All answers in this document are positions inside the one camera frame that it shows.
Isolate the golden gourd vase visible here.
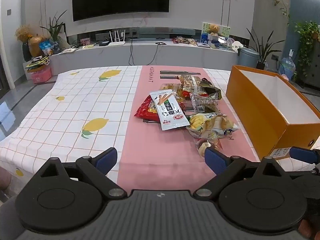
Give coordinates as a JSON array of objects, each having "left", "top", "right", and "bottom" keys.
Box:
[{"left": 28, "top": 35, "right": 47, "bottom": 58}]

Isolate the yellow chips packet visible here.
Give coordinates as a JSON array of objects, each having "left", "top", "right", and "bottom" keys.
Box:
[{"left": 186, "top": 113, "right": 240, "bottom": 140}]

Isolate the red wrapper snack packet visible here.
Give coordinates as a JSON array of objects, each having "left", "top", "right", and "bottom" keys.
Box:
[{"left": 175, "top": 91, "right": 193, "bottom": 103}]

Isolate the hanging vine plant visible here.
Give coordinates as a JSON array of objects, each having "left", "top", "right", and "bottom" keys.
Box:
[{"left": 294, "top": 21, "right": 320, "bottom": 78}]

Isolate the tall potted plant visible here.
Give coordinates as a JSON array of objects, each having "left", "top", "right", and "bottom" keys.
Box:
[{"left": 246, "top": 27, "right": 285, "bottom": 70}]

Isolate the green picture card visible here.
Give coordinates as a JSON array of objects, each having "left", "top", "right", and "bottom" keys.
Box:
[{"left": 202, "top": 22, "right": 230, "bottom": 40}]

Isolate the black cable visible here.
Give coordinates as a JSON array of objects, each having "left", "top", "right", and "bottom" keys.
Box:
[{"left": 129, "top": 41, "right": 165, "bottom": 66}]

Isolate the white green stick snack packet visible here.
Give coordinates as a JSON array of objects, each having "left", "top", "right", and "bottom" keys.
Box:
[{"left": 149, "top": 90, "right": 190, "bottom": 131}]

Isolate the pink storage box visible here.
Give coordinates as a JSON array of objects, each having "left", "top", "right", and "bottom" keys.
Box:
[{"left": 26, "top": 66, "right": 52, "bottom": 84}]

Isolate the teddy bear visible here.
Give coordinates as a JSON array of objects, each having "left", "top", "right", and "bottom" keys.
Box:
[{"left": 206, "top": 24, "right": 220, "bottom": 36}]

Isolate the clear packet of white balls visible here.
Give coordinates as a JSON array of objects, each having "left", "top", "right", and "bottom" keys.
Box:
[{"left": 189, "top": 92, "right": 220, "bottom": 114}]

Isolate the grey television console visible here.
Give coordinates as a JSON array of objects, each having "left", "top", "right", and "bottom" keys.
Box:
[{"left": 49, "top": 39, "right": 240, "bottom": 75}]

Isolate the grey trash bin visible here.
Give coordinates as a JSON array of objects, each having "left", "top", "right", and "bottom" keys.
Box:
[{"left": 237, "top": 47, "right": 260, "bottom": 68}]

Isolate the blue packet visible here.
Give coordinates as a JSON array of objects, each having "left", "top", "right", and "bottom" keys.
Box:
[{"left": 39, "top": 39, "right": 54, "bottom": 55}]

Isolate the dark green snack packet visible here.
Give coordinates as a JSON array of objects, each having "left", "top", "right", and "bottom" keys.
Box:
[{"left": 200, "top": 78, "right": 223, "bottom": 100}]

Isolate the small bun packet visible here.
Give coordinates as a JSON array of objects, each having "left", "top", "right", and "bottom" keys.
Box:
[{"left": 195, "top": 139, "right": 223, "bottom": 158}]

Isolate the lemon print checked tablecloth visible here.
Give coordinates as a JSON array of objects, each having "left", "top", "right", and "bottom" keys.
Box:
[{"left": 0, "top": 65, "right": 320, "bottom": 200}]

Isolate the dried flower bunch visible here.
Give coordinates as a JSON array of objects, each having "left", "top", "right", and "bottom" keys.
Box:
[{"left": 15, "top": 25, "right": 33, "bottom": 43}]

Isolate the peanut brittle packet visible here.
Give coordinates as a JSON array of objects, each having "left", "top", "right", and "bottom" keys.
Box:
[{"left": 179, "top": 74, "right": 203, "bottom": 93}]

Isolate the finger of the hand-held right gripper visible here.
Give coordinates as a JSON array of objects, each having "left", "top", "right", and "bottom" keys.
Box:
[{"left": 290, "top": 146, "right": 320, "bottom": 165}]

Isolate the snack pile on console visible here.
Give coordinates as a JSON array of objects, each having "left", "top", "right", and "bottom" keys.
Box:
[{"left": 172, "top": 36, "right": 198, "bottom": 45}]

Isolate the grey cabinet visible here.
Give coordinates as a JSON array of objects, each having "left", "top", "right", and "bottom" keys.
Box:
[{"left": 300, "top": 52, "right": 320, "bottom": 88}]

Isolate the person's right hand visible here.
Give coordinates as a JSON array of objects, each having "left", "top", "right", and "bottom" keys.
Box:
[{"left": 299, "top": 219, "right": 320, "bottom": 240}]

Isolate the orange cardboard box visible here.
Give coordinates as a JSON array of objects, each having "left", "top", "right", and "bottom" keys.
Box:
[{"left": 226, "top": 65, "right": 320, "bottom": 158}]

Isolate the yellow black paper stack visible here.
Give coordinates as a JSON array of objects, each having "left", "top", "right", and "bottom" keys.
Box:
[{"left": 25, "top": 56, "right": 50, "bottom": 68}]

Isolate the pink table mat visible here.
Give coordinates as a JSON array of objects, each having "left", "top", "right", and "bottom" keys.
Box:
[{"left": 117, "top": 65, "right": 260, "bottom": 190}]

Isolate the blue water jug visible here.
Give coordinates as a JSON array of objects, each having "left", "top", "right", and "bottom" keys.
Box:
[{"left": 279, "top": 56, "right": 296, "bottom": 79}]

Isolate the white router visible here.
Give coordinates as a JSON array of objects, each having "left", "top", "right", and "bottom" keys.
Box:
[{"left": 108, "top": 30, "right": 126, "bottom": 46}]

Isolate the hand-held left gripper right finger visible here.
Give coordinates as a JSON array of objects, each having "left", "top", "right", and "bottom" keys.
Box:
[{"left": 192, "top": 146, "right": 292, "bottom": 198}]

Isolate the long-leaf potted plant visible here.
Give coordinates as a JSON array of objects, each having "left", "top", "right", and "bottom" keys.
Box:
[{"left": 40, "top": 10, "right": 68, "bottom": 45}]

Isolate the yellow crisp snack packet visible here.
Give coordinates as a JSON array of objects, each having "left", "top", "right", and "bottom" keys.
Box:
[{"left": 159, "top": 83, "right": 180, "bottom": 98}]

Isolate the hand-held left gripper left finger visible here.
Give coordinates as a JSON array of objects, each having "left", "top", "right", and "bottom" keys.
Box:
[{"left": 36, "top": 147, "right": 127, "bottom": 198}]

